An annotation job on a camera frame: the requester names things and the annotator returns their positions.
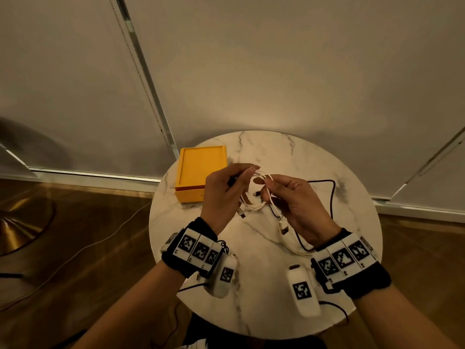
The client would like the person's left hand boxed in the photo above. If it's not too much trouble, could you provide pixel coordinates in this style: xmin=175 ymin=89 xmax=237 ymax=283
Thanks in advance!
xmin=200 ymin=163 xmax=261 ymax=235

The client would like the person's right hand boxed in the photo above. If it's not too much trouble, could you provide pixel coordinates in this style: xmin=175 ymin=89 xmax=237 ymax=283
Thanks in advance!
xmin=260 ymin=174 xmax=342 ymax=248

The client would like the long black cable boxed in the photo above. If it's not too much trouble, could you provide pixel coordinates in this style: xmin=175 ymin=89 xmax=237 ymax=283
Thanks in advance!
xmin=254 ymin=179 xmax=337 ymax=253

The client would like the yellow box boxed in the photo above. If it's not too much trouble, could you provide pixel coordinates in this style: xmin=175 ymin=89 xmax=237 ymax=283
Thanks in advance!
xmin=174 ymin=145 xmax=229 ymax=204

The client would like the beige cable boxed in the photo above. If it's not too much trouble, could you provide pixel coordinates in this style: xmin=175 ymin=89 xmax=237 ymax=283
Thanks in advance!
xmin=279 ymin=228 xmax=315 ymax=258

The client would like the person's left forearm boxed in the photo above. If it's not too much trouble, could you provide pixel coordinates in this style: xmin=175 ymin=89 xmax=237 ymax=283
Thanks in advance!
xmin=72 ymin=259 xmax=186 ymax=349

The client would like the person's right forearm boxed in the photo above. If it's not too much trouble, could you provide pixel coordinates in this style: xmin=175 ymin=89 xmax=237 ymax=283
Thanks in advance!
xmin=352 ymin=283 xmax=460 ymax=349

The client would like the white marble table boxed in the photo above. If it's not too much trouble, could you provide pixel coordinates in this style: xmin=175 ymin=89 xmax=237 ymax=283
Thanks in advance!
xmin=149 ymin=130 xmax=383 ymax=340

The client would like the metal blind track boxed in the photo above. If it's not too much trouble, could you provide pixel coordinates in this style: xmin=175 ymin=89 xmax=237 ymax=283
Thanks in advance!
xmin=107 ymin=0 xmax=181 ymax=160
xmin=390 ymin=127 xmax=465 ymax=200

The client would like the gold lamp base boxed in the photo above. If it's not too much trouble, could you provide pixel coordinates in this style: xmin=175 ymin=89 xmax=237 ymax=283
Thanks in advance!
xmin=0 ymin=194 xmax=56 ymax=257

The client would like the black floor object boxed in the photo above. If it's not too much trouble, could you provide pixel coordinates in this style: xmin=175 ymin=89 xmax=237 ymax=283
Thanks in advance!
xmin=54 ymin=329 xmax=88 ymax=349

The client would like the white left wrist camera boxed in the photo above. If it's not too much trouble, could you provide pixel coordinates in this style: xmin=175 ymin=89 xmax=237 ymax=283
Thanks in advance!
xmin=205 ymin=253 xmax=239 ymax=299

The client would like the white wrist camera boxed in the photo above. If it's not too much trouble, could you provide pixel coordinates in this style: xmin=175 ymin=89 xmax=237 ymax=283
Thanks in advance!
xmin=205 ymin=253 xmax=239 ymax=299
xmin=286 ymin=264 xmax=322 ymax=318

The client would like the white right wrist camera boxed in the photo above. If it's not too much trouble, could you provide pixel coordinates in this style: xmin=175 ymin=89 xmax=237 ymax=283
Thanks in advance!
xmin=286 ymin=264 xmax=322 ymax=318

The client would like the black left camera cable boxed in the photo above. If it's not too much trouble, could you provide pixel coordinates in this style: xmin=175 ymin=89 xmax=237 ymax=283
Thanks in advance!
xmin=159 ymin=282 xmax=211 ymax=349

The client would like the black camera cable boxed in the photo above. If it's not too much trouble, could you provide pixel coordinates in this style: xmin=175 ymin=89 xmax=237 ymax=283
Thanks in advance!
xmin=319 ymin=301 xmax=349 ymax=324
xmin=159 ymin=282 xmax=211 ymax=349

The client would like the black right camera cable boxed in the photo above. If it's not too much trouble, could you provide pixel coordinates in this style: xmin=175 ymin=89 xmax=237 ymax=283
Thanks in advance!
xmin=319 ymin=301 xmax=349 ymax=324

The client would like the thin white floor cable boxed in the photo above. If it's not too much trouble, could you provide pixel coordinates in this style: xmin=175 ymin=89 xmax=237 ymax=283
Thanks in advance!
xmin=0 ymin=199 xmax=153 ymax=311

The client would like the metal bottom rail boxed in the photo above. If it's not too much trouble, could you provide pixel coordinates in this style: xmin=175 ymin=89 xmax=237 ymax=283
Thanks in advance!
xmin=0 ymin=143 xmax=162 ymax=193
xmin=372 ymin=196 xmax=465 ymax=224

